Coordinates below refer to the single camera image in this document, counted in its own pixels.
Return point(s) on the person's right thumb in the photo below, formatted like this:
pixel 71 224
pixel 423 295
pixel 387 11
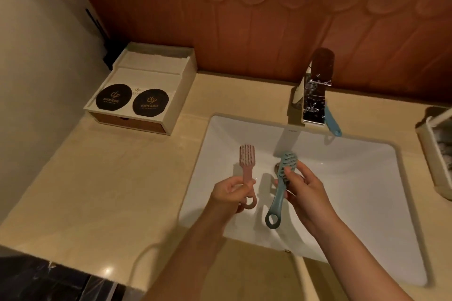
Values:
pixel 284 186

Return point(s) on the person's left thumb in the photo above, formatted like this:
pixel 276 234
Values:
pixel 237 182

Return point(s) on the blue cleaning brush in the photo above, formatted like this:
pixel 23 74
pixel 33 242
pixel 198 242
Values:
pixel 332 122

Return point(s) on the metal sink drain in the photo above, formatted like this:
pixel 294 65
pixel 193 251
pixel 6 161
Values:
pixel 277 169

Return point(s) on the white amenity tray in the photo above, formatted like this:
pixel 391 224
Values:
pixel 432 156

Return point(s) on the person's left hand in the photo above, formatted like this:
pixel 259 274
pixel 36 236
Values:
pixel 224 195

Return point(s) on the chrome faucet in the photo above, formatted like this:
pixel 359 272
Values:
pixel 314 106

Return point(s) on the person's right forearm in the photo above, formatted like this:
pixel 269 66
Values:
pixel 353 262

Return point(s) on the white amenity box with drawer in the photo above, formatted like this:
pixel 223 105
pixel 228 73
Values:
pixel 152 68

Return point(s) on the teal cleaning brush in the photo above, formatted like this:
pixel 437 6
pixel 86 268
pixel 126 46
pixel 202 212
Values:
pixel 279 195

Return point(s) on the pink cleaning brush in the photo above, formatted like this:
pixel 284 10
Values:
pixel 247 161

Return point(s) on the person's left forearm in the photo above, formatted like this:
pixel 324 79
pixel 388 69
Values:
pixel 197 258

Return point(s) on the black round coaster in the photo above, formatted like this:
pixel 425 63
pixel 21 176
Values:
pixel 150 102
pixel 113 97

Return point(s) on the black plastic bin bag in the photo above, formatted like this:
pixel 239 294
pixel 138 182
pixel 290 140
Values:
pixel 42 281

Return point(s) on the white ceramic sink basin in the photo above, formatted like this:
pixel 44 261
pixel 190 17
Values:
pixel 356 188

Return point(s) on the person's right hand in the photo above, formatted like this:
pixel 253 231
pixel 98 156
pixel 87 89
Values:
pixel 310 202

